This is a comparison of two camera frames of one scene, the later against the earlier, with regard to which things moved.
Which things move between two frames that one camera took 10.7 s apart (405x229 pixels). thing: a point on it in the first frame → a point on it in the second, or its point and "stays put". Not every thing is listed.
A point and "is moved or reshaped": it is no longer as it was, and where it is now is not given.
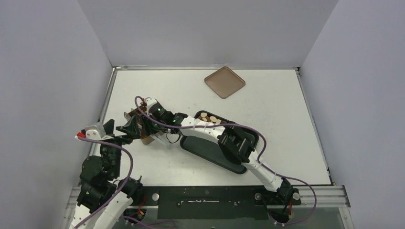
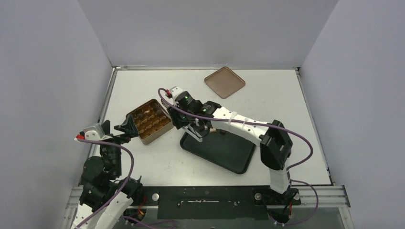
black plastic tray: x=210 y=149 stays put
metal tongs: x=157 y=136 is moved or reshaped
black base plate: x=213 y=202 stays put
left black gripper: x=131 y=129 stays put
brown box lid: x=225 y=81 stays put
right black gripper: x=139 y=125 → x=182 y=119
